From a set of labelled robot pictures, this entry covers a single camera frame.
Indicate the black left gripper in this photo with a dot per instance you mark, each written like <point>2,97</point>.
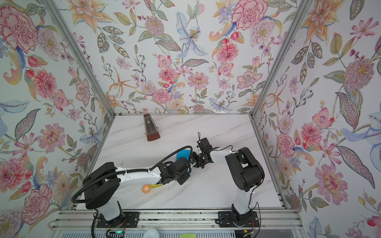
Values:
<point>187,177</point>

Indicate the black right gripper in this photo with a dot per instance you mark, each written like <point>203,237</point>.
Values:
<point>194,155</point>

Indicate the blue square paper sheet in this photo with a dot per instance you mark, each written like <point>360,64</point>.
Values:
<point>185,153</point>

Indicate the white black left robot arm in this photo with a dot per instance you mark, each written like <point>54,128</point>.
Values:
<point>100,186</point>

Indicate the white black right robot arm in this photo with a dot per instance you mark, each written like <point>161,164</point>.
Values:
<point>246,171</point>

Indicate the yellow block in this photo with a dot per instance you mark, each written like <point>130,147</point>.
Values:
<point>156,185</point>

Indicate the orange tape roll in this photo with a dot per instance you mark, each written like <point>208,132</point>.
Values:
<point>146,189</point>

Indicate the brown wooden metronome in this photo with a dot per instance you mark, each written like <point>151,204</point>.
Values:
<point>151,130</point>

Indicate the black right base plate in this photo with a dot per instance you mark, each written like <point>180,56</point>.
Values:
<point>231,219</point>

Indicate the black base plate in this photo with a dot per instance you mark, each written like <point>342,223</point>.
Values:
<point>231,219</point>
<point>126,220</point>

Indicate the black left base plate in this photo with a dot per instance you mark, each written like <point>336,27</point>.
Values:
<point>126,220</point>

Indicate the aluminium front rail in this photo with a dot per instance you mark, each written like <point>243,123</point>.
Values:
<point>198,219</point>

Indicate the right back aluminium corner post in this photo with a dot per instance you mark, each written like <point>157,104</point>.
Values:
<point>301,12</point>

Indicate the aluminium corner post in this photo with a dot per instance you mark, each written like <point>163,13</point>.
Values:
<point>301,12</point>
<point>82,62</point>

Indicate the left back aluminium corner post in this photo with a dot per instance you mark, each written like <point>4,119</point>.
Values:
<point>82,62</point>

